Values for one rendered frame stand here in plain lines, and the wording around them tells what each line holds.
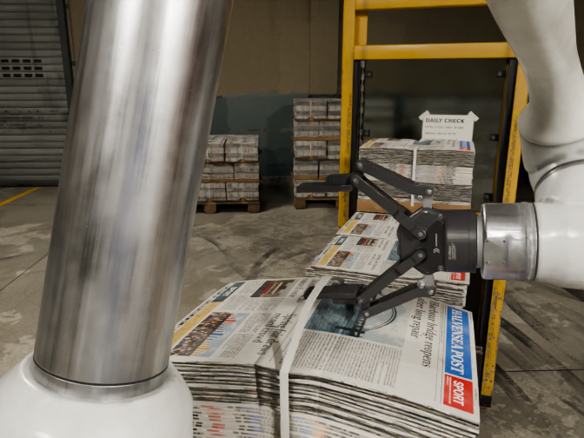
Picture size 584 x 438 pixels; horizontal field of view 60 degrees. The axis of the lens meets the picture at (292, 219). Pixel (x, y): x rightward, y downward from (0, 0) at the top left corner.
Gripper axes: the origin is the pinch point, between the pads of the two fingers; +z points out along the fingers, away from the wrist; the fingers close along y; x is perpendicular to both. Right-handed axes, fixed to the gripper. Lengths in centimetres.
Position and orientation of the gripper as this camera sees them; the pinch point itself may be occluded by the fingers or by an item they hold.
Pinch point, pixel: (311, 239)
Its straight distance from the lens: 65.6
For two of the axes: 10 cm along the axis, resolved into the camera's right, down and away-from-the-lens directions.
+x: 3.0, -2.4, 9.2
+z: -9.5, 0.0, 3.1
